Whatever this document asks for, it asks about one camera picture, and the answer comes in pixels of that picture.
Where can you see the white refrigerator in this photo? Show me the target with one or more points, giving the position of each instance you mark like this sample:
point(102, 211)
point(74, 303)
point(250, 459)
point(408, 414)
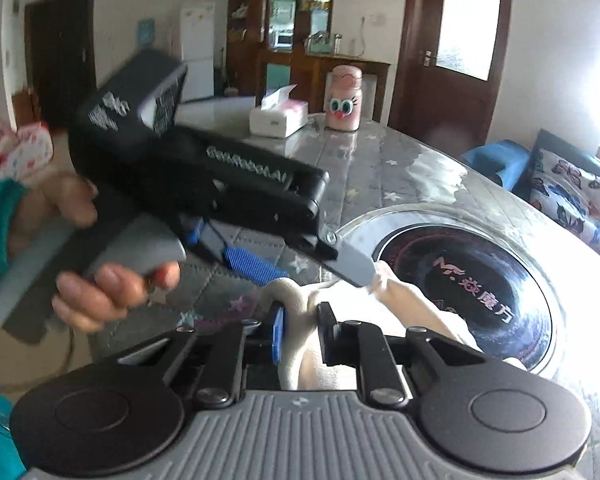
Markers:
point(197, 50)

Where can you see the brown door with frosted glass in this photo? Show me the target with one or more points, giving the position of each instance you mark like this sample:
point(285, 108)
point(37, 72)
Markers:
point(420, 100)

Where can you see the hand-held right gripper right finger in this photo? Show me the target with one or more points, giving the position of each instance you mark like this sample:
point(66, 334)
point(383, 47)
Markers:
point(326, 335)

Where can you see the teal wall hanging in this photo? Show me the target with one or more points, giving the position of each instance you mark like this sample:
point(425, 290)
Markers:
point(146, 31)

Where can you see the pink cartoon face bottle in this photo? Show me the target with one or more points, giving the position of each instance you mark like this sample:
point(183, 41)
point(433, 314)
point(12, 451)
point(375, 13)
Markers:
point(345, 105)

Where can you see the brown wooden cabinet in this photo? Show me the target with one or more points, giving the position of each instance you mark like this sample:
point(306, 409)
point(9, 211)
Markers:
point(290, 70)

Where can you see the white microwave oven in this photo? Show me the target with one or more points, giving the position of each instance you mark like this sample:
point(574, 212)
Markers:
point(282, 39)

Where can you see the floral print cloth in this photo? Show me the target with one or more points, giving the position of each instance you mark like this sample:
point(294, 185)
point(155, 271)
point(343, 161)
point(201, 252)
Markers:
point(20, 155)

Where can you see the person's left hand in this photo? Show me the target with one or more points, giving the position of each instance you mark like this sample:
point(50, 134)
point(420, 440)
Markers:
point(115, 290)

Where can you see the blue sofa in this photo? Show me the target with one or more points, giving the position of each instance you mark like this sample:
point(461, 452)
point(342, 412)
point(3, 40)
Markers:
point(495, 160)

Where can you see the person's left forearm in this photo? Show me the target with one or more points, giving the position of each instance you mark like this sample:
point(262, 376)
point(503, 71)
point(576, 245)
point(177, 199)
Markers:
point(0, 240)

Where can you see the white tissue box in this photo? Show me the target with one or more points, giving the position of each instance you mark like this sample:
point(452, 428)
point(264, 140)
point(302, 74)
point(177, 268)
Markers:
point(275, 122)

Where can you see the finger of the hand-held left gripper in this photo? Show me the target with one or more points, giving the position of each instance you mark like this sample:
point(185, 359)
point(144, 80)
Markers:
point(352, 267)
point(255, 267)

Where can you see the cream pants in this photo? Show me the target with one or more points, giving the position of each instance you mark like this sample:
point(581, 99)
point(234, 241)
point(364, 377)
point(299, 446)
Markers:
point(420, 310)

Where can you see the black round induction cooktop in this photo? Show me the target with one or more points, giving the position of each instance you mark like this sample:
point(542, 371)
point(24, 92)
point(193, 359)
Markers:
point(480, 270)

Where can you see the dark brown door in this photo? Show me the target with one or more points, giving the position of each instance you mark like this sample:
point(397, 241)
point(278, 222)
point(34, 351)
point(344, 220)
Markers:
point(60, 60)

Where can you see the butterfly print cushion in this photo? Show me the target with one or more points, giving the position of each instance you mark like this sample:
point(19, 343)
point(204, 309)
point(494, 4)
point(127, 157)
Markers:
point(570, 195)

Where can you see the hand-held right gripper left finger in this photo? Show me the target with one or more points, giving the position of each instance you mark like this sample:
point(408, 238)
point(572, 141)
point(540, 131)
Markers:
point(277, 332)

